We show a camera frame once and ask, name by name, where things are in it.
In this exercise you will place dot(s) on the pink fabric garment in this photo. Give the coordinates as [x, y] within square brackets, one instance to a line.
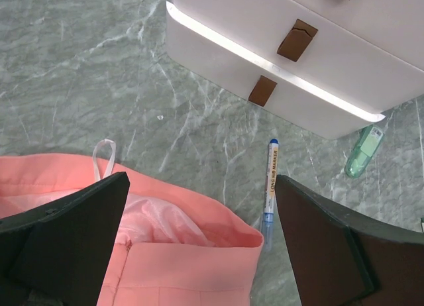
[173, 246]

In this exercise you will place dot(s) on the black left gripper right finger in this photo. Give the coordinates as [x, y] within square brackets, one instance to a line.
[342, 257]

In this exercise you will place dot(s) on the white drawer organizer box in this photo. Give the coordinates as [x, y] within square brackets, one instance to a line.
[328, 66]

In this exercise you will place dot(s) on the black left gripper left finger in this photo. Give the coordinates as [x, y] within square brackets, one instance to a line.
[63, 248]

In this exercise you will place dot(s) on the blue long nib marker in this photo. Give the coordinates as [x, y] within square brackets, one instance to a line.
[267, 225]

